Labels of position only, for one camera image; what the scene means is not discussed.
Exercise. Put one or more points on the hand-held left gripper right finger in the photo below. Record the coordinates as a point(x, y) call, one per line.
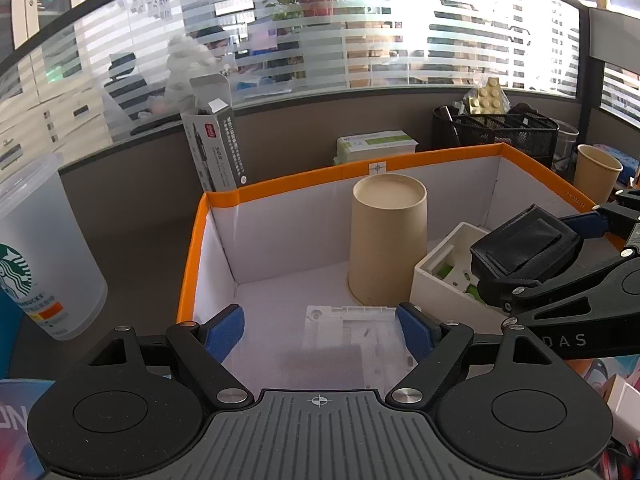
point(415, 332)

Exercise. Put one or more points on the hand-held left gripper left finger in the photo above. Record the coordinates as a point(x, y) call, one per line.
point(225, 332)

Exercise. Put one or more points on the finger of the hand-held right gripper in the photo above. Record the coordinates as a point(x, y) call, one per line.
point(560, 287)
point(585, 223)

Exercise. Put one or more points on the white plastic case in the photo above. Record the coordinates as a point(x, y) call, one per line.
point(440, 295)

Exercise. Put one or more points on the black fabric pouch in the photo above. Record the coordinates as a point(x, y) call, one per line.
point(530, 245)

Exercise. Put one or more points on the clear plastic tray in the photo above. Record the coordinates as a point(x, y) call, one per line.
point(345, 325)

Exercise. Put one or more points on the tan paper cup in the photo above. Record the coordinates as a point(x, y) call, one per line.
point(595, 175)
point(387, 240)

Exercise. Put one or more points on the orange-rimmed white cardboard box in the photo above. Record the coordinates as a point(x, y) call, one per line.
point(280, 240)

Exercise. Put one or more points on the upright tan paper cup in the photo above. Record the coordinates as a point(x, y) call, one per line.
point(595, 175)

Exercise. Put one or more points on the clear plastic container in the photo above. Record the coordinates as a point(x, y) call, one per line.
point(566, 145)

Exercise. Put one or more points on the small white box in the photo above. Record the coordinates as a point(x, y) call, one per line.
point(624, 405)

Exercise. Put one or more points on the black mesh desk organizer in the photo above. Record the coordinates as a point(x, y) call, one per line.
point(500, 135)

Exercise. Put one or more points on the yellow building block plate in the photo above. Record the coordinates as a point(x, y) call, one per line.
point(489, 99)

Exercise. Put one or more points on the grey pen carton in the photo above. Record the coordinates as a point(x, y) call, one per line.
point(215, 155)

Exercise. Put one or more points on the green and white flat box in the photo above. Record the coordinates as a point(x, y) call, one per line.
point(375, 145)

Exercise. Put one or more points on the translucent plastic cup green logo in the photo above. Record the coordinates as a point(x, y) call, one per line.
point(40, 240)

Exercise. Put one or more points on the blue folder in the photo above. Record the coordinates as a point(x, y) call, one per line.
point(9, 335)

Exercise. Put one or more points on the frosted striped glass partition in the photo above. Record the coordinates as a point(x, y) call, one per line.
point(400, 30)

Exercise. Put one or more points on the white fluffy object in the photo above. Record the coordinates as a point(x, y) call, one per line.
point(185, 67)

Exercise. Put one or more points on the black office chair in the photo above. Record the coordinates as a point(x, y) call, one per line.
point(122, 82)

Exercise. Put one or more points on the beige glass-door cabinet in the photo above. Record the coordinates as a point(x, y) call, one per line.
point(30, 0)

